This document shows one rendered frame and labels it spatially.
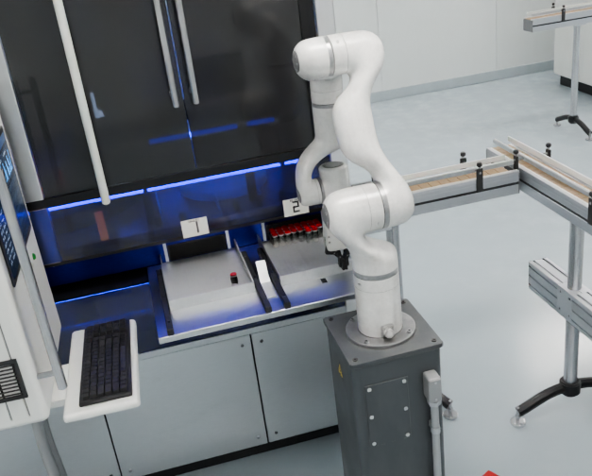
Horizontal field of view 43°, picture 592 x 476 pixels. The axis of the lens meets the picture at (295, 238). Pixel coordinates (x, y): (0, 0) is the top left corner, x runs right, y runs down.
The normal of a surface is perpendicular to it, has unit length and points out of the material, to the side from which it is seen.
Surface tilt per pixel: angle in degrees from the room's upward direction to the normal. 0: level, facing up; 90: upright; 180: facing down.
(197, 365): 90
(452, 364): 0
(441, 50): 90
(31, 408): 90
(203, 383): 90
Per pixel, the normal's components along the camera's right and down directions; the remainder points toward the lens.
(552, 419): -0.11, -0.90
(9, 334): 0.22, 0.39
